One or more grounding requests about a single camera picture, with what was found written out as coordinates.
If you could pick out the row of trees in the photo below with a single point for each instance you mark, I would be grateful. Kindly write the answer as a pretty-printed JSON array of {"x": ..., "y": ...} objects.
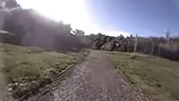
[{"x": 112, "y": 43}]

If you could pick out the grey gravel path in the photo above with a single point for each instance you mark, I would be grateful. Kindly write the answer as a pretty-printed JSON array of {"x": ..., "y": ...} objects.
[{"x": 96, "y": 88}]

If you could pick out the dark hedge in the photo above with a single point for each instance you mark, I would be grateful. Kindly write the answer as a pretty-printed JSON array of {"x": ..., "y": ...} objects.
[{"x": 43, "y": 31}]

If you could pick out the grass verge with kerb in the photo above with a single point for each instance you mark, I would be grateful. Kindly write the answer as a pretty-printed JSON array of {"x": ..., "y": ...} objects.
[{"x": 25, "y": 61}]

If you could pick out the grass field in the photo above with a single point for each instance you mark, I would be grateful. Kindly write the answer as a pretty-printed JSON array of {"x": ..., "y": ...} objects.
[{"x": 161, "y": 76}]

